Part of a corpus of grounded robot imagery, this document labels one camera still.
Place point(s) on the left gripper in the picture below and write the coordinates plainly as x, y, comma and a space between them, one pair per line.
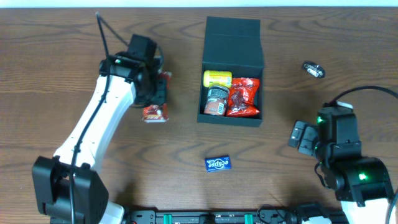
160, 90

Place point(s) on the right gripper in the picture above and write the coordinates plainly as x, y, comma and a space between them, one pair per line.
310, 140

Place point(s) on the Hello Panda red box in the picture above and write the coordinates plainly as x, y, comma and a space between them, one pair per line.
158, 113

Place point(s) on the yellow Mentos bottle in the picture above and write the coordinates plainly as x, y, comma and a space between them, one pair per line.
211, 77

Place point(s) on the Pringles small can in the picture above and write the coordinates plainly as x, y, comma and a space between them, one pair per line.
217, 98

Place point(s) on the red Hacks candy bag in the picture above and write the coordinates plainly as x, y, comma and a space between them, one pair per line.
241, 97

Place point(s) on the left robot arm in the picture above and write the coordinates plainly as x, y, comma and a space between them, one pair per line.
68, 187

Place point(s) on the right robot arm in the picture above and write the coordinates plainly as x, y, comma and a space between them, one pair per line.
361, 183

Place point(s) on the blue Eclipse mint tin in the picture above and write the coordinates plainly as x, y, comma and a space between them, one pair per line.
214, 164

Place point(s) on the dark green open box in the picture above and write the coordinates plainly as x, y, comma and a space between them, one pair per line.
233, 45

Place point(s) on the black mounting rail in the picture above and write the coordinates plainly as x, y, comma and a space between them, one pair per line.
311, 213

